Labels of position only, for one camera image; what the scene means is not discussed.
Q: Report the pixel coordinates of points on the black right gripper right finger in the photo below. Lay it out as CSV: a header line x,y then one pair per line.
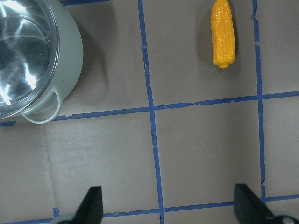
x,y
249,209

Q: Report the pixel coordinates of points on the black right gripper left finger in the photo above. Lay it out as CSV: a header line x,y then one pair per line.
x,y
90,210

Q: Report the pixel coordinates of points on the glass pot lid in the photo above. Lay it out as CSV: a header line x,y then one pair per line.
x,y
28,53

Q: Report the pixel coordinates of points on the yellow plastic corn cob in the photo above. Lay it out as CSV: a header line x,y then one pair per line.
x,y
223,34

